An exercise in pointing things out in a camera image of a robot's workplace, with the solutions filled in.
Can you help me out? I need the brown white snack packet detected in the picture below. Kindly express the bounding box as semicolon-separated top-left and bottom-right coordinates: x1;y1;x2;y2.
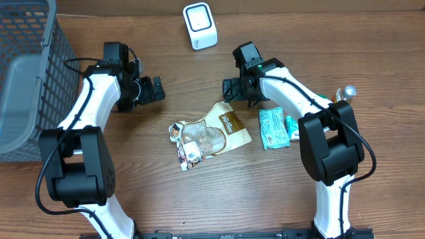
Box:
169;101;252;171

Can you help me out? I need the teal white snack packet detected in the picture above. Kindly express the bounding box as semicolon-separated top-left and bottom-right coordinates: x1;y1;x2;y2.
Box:
259;107;290;150

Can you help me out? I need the teal white tissue pack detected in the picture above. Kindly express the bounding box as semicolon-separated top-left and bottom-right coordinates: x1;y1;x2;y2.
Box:
286;116;299;141

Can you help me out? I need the yellow juice bottle silver cap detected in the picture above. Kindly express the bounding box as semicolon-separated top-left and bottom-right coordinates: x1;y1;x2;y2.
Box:
331;85;357;104

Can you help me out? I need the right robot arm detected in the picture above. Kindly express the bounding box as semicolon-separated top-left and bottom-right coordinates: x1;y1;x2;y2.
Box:
222;42;372;238

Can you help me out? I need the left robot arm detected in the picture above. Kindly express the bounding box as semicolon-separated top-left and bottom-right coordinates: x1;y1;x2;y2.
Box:
35;42;165;238

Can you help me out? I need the white barcode scanner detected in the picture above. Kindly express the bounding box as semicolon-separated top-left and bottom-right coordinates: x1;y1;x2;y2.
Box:
183;2;218;50

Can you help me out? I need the grey plastic mesh basket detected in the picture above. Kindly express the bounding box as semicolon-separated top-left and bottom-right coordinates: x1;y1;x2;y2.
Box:
1;0;80;162

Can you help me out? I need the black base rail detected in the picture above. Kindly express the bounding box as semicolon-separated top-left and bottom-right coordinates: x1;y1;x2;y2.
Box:
79;228;375;239

